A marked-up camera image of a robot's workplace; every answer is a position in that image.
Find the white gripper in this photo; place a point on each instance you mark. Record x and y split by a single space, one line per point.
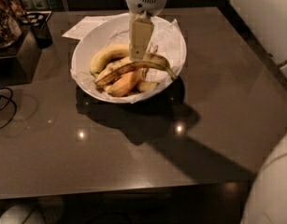
141 25

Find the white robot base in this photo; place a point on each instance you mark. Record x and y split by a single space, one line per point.
41 210

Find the white paper bowl liner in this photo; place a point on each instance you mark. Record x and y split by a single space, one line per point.
168 38

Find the white bowl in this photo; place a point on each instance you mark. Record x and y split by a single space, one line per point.
87 50

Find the long spotted banana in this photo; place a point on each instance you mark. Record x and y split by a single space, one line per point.
125 65

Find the yellow banana at back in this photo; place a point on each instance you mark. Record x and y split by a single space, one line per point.
106 55

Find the small banana piece right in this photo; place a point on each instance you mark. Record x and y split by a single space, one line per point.
143 86

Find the white paper sheet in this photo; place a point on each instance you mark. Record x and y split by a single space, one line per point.
87 24

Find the black cup holder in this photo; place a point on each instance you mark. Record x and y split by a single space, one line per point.
39 24

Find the dark box under jar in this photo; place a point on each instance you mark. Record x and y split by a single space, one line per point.
18 62

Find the glass jar with snacks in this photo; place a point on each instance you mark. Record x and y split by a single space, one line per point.
10 30

